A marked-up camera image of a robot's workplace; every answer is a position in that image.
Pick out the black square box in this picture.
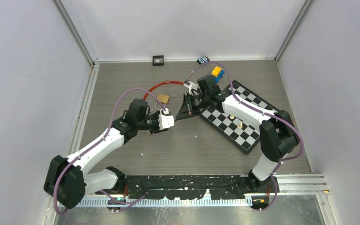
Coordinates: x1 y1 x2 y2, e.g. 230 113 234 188
152 55 164 66

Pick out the cream chess piece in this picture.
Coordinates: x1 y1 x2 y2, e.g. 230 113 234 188
237 122 243 129

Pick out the black white chessboard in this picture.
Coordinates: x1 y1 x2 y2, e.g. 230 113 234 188
200 80 279 154

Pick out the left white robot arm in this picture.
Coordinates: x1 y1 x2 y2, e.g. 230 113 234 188
43 99 175 209

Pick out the small blue toy car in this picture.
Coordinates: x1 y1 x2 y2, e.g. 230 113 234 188
196 56 210 65

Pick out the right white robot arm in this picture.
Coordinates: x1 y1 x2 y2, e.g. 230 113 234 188
176 75 302 192

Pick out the large brass padlock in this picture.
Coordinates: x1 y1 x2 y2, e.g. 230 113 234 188
157 94 170 108

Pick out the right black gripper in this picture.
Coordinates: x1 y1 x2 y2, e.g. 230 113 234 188
176 92 210 121

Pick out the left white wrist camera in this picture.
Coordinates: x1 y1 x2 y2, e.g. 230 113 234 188
158 108 174 130

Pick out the yellow blue toy car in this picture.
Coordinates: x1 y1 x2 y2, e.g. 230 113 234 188
211 66 225 83

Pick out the red cable lock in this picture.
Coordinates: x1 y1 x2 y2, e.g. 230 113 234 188
142 81 185 102

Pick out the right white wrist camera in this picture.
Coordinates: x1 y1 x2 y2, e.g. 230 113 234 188
183 79 198 95

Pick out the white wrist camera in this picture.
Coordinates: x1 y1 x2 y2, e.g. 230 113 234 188
183 79 198 95
158 108 174 130

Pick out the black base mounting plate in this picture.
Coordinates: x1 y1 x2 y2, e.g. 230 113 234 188
105 175 279 200

